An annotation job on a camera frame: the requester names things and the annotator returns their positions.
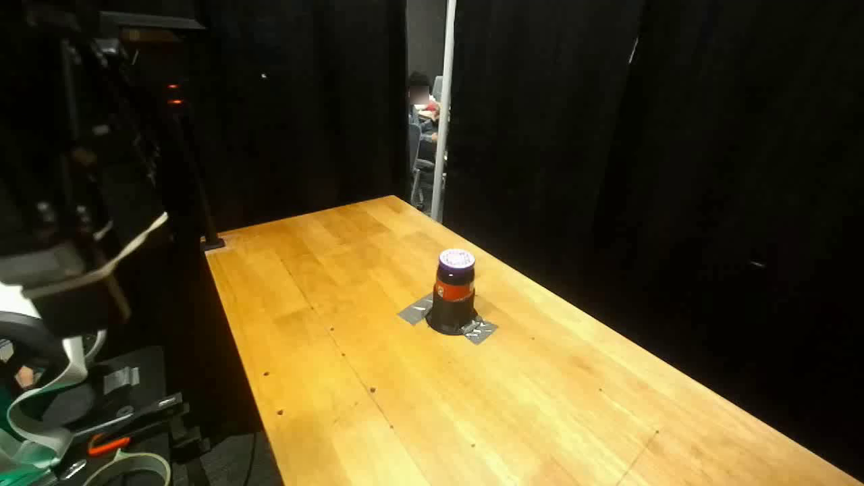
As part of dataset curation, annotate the black tripod with red light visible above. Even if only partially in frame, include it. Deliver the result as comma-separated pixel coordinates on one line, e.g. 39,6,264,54
157,72,226,253

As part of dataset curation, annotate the black curtain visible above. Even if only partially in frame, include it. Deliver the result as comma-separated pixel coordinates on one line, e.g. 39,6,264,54
446,0,864,482
191,0,410,233

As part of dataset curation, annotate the orange handled tool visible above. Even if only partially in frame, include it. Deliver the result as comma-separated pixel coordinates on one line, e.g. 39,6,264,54
83,432,138,460

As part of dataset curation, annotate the grey metal chair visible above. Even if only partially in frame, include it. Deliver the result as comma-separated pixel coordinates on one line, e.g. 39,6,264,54
407,114,448,213

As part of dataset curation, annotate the black upside-down cup orange band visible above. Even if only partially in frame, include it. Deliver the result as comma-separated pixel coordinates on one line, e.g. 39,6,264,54
425,245,481,338

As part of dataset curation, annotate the person with dark hair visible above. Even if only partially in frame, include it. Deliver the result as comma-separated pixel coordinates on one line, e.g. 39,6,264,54
402,70,446,137

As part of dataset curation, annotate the grey duct tape piece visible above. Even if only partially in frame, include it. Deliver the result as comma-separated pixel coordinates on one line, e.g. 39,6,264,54
396,294,437,328
458,315,500,345

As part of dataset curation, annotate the green white flat cable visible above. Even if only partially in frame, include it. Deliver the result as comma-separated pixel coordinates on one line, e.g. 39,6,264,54
0,328,176,486

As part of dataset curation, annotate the white vertical pole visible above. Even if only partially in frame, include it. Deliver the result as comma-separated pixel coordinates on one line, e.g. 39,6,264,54
427,0,458,225

